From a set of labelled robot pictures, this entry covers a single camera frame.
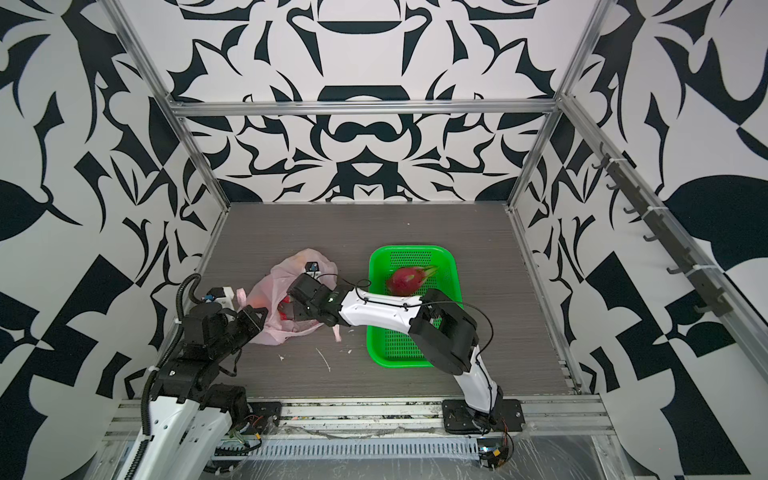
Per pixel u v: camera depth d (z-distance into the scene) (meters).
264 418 0.73
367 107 0.89
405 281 0.89
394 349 0.85
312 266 0.78
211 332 0.58
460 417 0.74
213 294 0.69
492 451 0.71
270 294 0.85
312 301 0.64
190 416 0.50
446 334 0.49
